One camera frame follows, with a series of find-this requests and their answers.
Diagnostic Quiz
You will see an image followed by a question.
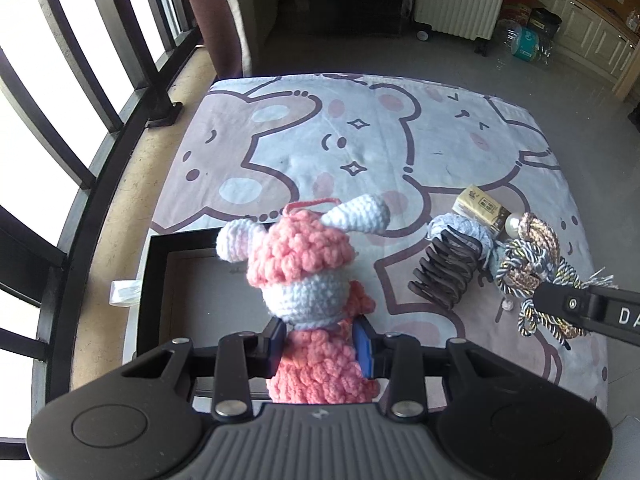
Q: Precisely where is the brown curtain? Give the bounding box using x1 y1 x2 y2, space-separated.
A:
175 0 257 81

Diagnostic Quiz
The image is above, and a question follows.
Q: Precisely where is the pack of water bottles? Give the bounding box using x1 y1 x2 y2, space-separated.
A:
497 20 554 64

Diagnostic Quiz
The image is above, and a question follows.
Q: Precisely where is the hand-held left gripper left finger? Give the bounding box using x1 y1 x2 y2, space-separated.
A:
120 316 288 420

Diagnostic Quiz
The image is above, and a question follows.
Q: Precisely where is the black bag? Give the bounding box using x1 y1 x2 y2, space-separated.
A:
527 7 564 42

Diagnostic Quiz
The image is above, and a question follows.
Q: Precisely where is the pink crochet bunny doll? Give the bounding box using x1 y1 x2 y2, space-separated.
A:
215 192 392 406

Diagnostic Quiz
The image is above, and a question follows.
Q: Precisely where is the black storage box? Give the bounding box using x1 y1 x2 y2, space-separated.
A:
131 226 281 403

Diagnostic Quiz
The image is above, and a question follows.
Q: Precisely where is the white paper scrap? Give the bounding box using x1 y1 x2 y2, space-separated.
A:
110 280 144 307

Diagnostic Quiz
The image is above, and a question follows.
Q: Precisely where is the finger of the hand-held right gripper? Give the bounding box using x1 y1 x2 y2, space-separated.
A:
531 280 640 347

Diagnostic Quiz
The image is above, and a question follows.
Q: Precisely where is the yellow tissue pack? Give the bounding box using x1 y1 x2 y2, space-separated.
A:
452 185 512 238

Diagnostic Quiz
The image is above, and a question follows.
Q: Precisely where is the braided cord tassel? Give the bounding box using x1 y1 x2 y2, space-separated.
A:
495 211 620 347

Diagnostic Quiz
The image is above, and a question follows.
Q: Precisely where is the white knitted yarn bundle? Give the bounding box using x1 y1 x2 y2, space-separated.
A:
427 212 501 275

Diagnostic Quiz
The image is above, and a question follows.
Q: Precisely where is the black window railing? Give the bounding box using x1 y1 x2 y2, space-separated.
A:
0 0 203 461

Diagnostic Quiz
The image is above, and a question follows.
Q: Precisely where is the bear printed blanket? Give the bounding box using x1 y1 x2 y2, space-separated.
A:
149 73 615 413

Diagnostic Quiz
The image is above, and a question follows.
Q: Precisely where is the cream cabinet row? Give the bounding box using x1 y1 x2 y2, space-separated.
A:
510 0 640 102

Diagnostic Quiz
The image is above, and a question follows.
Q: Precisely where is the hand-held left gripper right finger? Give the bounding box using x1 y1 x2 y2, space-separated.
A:
352 318 526 421

